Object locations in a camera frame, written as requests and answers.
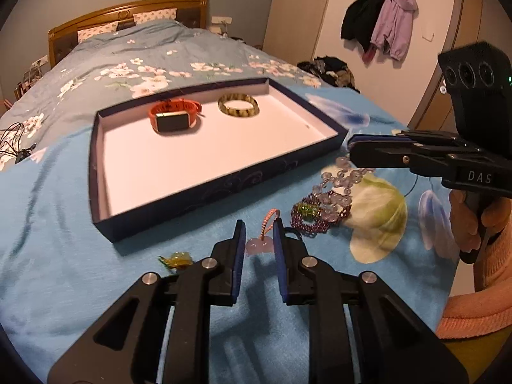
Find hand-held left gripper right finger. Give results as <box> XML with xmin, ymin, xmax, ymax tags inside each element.
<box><xmin>273</xmin><ymin>216</ymin><xmax>469</xmax><ymax>384</ymax></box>

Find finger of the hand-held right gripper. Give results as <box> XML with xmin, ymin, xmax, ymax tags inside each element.
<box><xmin>349</xmin><ymin>141</ymin><xmax>454</xmax><ymax>177</ymax></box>
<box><xmin>347</xmin><ymin>129</ymin><xmax>469</xmax><ymax>149</ymax></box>

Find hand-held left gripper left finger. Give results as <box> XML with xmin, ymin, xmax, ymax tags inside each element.
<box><xmin>47</xmin><ymin>219</ymin><xmax>246</xmax><ymax>384</ymax></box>

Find pink pendant with cord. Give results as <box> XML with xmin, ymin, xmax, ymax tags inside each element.
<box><xmin>249</xmin><ymin>208</ymin><xmax>281</xmax><ymax>257</ymax></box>

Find clear bead bracelet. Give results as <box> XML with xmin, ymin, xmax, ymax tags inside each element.
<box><xmin>313</xmin><ymin>156</ymin><xmax>376</xmax><ymax>222</ymax></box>

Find purple bead bracelet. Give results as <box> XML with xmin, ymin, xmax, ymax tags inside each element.
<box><xmin>291</xmin><ymin>192</ymin><xmax>353</xmax><ymax>237</ymax></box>

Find yellow green pendant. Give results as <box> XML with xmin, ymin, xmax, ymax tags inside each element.
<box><xmin>158</xmin><ymin>251</ymin><xmax>193</xmax><ymax>275</ymax></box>

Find dark blue box tray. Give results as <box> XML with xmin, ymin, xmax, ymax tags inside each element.
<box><xmin>89</xmin><ymin>77</ymin><xmax>349</xmax><ymax>244</ymax></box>

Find person's right forearm orange sleeve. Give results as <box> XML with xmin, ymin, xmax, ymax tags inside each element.
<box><xmin>435</xmin><ymin>224</ymin><xmax>512</xmax><ymax>341</ymax></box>

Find person's right hand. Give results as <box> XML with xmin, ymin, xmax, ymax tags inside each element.
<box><xmin>448</xmin><ymin>190</ymin><xmax>512</xmax><ymax>252</ymax></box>

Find wooden door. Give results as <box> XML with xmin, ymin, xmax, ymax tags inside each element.
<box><xmin>408</xmin><ymin>0</ymin><xmax>512</xmax><ymax>132</ymax></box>

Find pile of dark clothes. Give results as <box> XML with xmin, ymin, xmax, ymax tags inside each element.
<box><xmin>297</xmin><ymin>56</ymin><xmax>361</xmax><ymax>92</ymax></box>

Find purple jacket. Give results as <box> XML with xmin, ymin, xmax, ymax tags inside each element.
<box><xmin>362</xmin><ymin>0</ymin><xmax>419</xmax><ymax>62</ymax></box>

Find black jacket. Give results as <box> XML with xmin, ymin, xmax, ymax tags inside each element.
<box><xmin>341</xmin><ymin>0</ymin><xmax>385</xmax><ymax>51</ymax></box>

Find green stone bangle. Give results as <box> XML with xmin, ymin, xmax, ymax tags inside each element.
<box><xmin>217</xmin><ymin>93</ymin><xmax>259</xmax><ymax>120</ymax></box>

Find orange smartwatch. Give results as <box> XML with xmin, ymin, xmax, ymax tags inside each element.
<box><xmin>149</xmin><ymin>99</ymin><xmax>203</xmax><ymax>133</ymax></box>

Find bright blue blanket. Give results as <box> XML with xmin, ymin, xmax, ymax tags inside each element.
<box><xmin>0</xmin><ymin>76</ymin><xmax>460</xmax><ymax>384</ymax></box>

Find yellow cloth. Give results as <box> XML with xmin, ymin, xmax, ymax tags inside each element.
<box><xmin>440</xmin><ymin>328</ymin><xmax>512</xmax><ymax>384</ymax></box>

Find blue floral duvet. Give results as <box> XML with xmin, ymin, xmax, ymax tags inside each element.
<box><xmin>0</xmin><ymin>18</ymin><xmax>321</xmax><ymax>172</ymax></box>

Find floral pillow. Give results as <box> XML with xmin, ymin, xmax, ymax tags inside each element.
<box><xmin>77</xmin><ymin>22</ymin><xmax>119</xmax><ymax>43</ymax></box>
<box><xmin>133</xmin><ymin>8</ymin><xmax>177</xmax><ymax>25</ymax></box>

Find wooden bed headboard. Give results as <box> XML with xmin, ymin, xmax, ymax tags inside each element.
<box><xmin>48</xmin><ymin>0</ymin><xmax>210</xmax><ymax>68</ymax></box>

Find cluttered nightstand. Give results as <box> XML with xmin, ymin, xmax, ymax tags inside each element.
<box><xmin>14</xmin><ymin>68</ymin><xmax>44</xmax><ymax>100</ymax></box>

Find black cables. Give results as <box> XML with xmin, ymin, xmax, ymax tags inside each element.
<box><xmin>0</xmin><ymin>122</ymin><xmax>38</xmax><ymax>164</ymax></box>

